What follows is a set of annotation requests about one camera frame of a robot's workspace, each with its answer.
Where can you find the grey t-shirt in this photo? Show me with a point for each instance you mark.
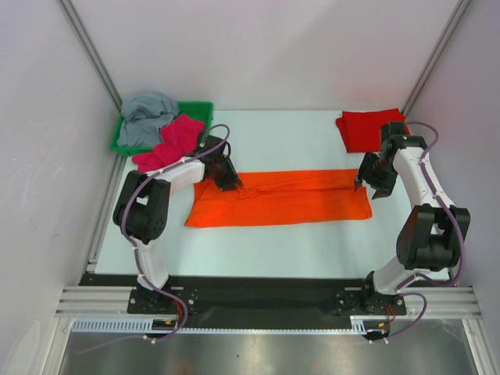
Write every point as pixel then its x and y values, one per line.
pixel 143 118

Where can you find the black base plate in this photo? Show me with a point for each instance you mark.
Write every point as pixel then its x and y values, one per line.
pixel 241 303

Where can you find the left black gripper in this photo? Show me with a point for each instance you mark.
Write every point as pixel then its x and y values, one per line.
pixel 227 184

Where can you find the aluminium corner post left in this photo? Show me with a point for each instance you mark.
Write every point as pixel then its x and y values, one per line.
pixel 76 23

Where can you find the folded red t-shirt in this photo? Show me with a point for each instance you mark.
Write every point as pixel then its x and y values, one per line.
pixel 360 131

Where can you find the aluminium corner post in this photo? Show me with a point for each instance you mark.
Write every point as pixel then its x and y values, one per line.
pixel 76 23
pixel 452 25

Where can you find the aluminium corner post right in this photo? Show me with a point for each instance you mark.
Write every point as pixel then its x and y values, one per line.
pixel 452 25

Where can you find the aluminium frame rail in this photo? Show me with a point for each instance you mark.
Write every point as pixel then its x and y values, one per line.
pixel 91 301

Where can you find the orange t-shirt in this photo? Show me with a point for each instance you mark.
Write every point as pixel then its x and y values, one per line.
pixel 280 198

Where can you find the green plastic bin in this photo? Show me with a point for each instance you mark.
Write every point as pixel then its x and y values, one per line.
pixel 200 111

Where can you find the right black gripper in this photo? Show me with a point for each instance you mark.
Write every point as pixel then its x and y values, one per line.
pixel 375 178

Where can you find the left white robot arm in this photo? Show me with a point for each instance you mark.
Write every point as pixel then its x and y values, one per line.
pixel 142 208

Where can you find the magenta t-shirt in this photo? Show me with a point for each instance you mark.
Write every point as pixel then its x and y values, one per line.
pixel 178 139

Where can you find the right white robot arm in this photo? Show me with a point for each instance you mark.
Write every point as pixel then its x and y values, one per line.
pixel 433 236

